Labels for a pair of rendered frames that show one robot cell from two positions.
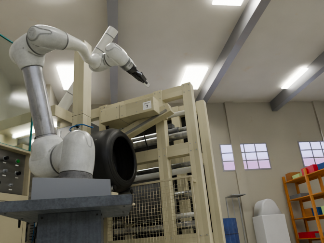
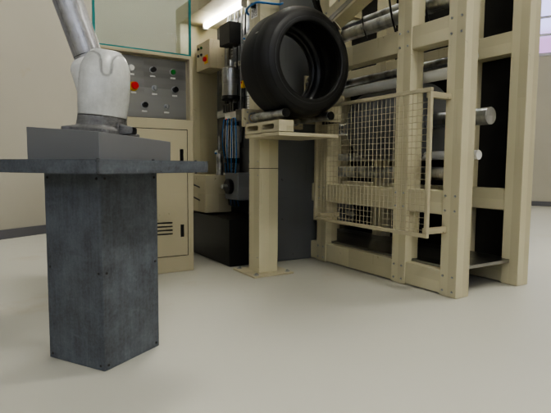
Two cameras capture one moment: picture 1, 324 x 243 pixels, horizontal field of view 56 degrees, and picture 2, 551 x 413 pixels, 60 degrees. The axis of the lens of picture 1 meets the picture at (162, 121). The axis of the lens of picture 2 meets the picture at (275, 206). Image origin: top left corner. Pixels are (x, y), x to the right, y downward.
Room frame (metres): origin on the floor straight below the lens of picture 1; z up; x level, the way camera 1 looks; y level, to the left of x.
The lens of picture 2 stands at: (0.47, -0.99, 0.64)
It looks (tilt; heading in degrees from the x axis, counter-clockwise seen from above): 5 degrees down; 37
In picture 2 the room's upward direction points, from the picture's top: straight up
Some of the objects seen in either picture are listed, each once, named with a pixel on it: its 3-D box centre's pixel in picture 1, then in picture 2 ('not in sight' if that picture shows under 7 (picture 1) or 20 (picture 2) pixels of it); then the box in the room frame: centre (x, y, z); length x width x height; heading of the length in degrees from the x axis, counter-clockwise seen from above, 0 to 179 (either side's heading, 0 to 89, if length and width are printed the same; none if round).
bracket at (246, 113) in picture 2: not in sight; (273, 119); (2.70, 0.69, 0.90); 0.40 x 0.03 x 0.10; 158
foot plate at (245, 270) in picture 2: not in sight; (262, 270); (2.71, 0.77, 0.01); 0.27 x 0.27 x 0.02; 68
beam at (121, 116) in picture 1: (131, 114); not in sight; (2.86, 0.30, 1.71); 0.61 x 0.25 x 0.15; 68
